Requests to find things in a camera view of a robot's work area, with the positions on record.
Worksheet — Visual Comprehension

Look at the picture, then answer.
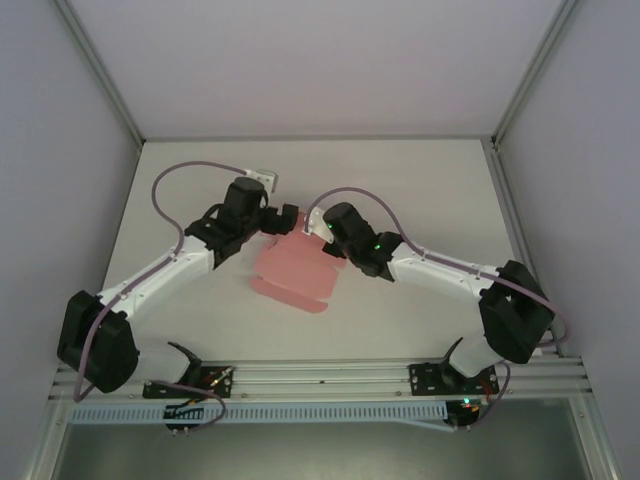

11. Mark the right control board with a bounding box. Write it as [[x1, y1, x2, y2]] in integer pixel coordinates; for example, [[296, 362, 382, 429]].
[[446, 396, 487, 432]]

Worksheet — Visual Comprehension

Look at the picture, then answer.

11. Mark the control board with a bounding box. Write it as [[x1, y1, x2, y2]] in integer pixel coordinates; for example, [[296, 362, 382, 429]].
[[163, 402, 226, 437], [446, 396, 487, 432]]

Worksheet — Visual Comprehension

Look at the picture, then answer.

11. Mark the grey metal panel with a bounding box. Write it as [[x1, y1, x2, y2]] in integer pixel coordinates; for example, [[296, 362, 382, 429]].
[[49, 422, 607, 480]]

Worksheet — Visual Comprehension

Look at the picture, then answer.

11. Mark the left control board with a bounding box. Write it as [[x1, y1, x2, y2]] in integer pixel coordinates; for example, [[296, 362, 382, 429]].
[[163, 402, 226, 437]]

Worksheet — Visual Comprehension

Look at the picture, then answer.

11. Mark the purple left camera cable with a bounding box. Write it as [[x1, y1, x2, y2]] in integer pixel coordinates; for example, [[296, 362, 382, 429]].
[[73, 158, 251, 404]]

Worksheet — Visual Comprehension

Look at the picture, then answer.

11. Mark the thin aluminium rear rail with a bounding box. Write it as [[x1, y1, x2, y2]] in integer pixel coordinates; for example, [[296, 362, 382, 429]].
[[141, 133, 497, 144]]

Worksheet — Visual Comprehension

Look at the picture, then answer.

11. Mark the wide aluminium mounting rail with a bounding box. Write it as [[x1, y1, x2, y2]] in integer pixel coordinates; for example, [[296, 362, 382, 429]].
[[49, 352, 599, 402]]

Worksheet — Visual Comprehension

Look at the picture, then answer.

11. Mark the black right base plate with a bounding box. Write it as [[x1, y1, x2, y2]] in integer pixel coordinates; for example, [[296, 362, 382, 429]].
[[408, 360, 501, 397]]

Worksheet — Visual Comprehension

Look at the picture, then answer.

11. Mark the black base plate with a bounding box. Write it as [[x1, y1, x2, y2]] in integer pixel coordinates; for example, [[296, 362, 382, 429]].
[[408, 360, 501, 397], [142, 366, 237, 401]]

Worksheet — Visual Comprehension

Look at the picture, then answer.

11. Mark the aluminium side rail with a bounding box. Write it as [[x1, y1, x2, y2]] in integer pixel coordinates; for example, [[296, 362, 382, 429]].
[[481, 139, 564, 358]]

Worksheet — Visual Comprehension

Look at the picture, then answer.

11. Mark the white slotted cable duct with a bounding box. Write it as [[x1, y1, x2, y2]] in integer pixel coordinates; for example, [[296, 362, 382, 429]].
[[67, 398, 449, 426]]

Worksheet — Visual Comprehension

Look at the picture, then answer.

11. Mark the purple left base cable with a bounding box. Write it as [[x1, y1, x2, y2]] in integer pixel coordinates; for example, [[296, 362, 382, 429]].
[[148, 378, 229, 432]]

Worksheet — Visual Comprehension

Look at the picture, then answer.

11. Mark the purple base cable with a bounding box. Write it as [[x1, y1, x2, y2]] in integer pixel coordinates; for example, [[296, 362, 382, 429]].
[[148, 378, 229, 432], [467, 360, 512, 430]]

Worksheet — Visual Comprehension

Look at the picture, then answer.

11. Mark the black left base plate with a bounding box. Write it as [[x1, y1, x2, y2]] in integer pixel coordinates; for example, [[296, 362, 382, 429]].
[[142, 366, 237, 401]]

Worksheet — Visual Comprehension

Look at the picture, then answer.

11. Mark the aluminium frame post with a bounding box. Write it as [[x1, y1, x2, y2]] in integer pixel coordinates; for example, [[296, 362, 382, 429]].
[[53, 0, 146, 149], [492, 0, 584, 149]]

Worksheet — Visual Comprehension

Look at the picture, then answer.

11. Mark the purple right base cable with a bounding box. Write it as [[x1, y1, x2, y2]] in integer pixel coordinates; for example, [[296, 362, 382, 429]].
[[467, 360, 512, 430]]

